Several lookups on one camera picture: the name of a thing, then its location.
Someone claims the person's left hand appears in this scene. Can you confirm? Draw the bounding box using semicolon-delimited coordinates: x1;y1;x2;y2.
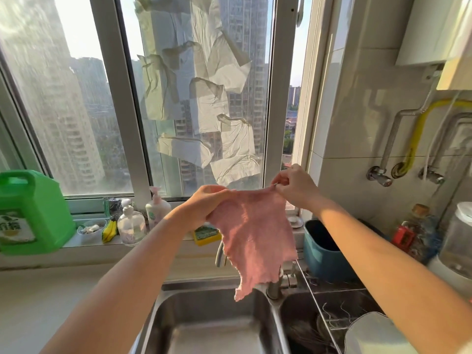
179;185;237;233

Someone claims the person's right hand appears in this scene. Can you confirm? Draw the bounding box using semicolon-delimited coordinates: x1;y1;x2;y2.
272;163;326;215

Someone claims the pink dish cloth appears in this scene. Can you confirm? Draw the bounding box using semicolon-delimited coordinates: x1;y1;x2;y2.
206;185;299;302

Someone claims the person's left forearm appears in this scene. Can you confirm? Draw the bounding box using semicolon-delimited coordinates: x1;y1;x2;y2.
39;207;203;354

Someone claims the person's right forearm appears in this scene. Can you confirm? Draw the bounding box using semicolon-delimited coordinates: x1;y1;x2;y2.
313;197;472;354

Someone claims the yellow and green sponge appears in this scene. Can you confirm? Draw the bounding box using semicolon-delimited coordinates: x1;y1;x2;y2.
192;224;223;247

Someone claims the white pump bottle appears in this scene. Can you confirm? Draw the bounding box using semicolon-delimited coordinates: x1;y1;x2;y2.
145;186;173;231

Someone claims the blue plastic container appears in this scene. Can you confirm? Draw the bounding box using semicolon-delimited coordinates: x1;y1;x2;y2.
303;219;388;283

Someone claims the bunch of white plastic bags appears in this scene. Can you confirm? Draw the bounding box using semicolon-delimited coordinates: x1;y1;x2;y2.
133;0;265;187

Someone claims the steel sink faucet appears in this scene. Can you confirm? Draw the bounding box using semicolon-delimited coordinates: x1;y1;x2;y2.
215;239;300;301

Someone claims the clear glass pump bottle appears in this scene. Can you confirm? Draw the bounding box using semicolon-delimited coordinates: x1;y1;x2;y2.
117;198;147;247

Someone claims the dark steel wool holder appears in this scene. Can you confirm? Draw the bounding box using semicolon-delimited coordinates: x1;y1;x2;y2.
103;197;123;220

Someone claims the grey pipe with valve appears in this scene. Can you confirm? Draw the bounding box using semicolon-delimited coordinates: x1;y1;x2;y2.
367;93;433;188
418;113;472;185

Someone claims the yellow and black scrubber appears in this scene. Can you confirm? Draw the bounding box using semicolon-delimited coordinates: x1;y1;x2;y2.
101;218;118;243

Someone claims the stainless steel sink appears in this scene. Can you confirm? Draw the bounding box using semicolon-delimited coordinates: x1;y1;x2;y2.
138;279;292;354

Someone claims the oil bottle with red label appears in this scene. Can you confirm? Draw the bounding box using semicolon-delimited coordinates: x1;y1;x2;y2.
391;204;442;265

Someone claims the small clear dish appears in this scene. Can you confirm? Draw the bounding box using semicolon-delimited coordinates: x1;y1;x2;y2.
77;219;108;236

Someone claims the white round plate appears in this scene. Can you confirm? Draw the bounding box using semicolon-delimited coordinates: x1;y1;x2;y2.
344;312;418;354

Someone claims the white blender jug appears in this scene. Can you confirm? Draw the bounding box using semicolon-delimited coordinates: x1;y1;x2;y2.
428;201;472;297

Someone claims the green detergent jug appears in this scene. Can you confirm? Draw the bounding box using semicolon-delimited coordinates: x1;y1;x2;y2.
0;170;77;256

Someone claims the white water heater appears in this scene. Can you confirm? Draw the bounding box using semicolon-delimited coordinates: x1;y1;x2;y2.
395;0;472;67

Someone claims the metal wire dish rack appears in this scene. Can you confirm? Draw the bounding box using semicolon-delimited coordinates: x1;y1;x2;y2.
294;259;388;354

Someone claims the white window frame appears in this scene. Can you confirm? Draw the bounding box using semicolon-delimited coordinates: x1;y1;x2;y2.
0;0;334;218

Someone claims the yellow gas hose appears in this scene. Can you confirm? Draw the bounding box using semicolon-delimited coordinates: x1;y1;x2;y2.
391;99;472;179

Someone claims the beige wall cabinet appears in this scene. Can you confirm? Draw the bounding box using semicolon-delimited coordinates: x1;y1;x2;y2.
436;0;472;92

